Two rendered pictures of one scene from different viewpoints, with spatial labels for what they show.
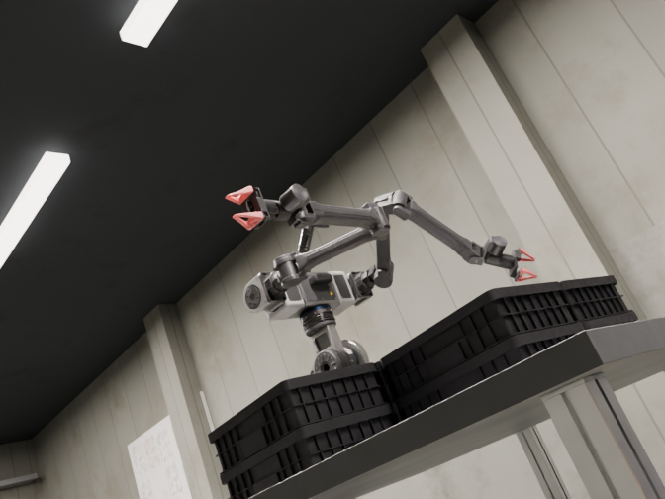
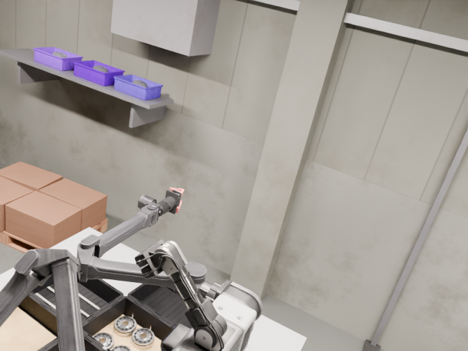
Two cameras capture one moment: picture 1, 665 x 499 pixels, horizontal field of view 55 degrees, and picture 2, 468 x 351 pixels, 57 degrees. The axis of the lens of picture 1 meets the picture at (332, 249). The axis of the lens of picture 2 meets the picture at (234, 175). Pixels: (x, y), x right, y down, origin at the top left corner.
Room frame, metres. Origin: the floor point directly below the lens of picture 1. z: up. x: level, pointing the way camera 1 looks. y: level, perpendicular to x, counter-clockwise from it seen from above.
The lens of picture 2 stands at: (3.33, -0.14, 2.41)
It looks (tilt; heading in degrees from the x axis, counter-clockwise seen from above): 24 degrees down; 162
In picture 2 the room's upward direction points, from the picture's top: 13 degrees clockwise
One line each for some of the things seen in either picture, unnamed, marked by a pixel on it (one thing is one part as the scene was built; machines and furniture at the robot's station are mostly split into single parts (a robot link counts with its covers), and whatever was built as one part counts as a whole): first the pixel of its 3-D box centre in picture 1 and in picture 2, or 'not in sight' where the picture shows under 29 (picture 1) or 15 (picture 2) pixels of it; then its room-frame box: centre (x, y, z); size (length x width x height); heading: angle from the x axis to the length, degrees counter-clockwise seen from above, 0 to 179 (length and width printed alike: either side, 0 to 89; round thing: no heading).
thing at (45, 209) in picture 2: not in sight; (35, 208); (-0.33, -0.72, 0.19); 1.12 x 0.82 x 0.39; 51
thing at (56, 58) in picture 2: not in sight; (58, 58); (-0.60, -0.61, 1.52); 0.34 x 0.23 x 0.11; 51
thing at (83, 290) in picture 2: (477, 345); (72, 299); (1.61, -0.24, 0.87); 0.40 x 0.30 x 0.11; 46
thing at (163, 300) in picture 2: (297, 422); (175, 309); (1.67, 0.25, 0.87); 0.40 x 0.30 x 0.11; 46
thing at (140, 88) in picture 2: not in sight; (138, 87); (-0.06, 0.04, 1.52); 0.32 x 0.22 x 0.10; 51
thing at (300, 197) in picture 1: (296, 205); (148, 208); (1.68, 0.05, 1.45); 0.12 x 0.11 x 0.09; 142
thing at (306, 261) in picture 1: (331, 247); (140, 269); (2.11, 0.00, 1.45); 0.45 x 0.14 x 0.10; 81
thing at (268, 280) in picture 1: (277, 282); (212, 295); (2.24, 0.23, 1.45); 0.09 x 0.08 x 0.12; 141
